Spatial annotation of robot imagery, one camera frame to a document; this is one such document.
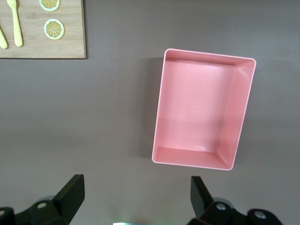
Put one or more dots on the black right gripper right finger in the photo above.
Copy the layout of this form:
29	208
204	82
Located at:
199	197

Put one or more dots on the wooden cutting board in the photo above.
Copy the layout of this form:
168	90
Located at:
32	47

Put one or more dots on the yellow plastic knife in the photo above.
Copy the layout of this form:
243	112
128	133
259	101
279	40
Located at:
2	39

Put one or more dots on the yellow plastic fork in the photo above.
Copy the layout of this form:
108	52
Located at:
17	28

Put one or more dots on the brown table cover mat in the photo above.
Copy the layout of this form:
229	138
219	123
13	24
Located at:
105	105

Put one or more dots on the toy lemon slice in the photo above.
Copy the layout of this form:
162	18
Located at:
49	4
54	29

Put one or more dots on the pink plastic bin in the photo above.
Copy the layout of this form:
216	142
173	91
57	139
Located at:
194	105

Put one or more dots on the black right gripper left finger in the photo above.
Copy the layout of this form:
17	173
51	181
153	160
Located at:
70	194

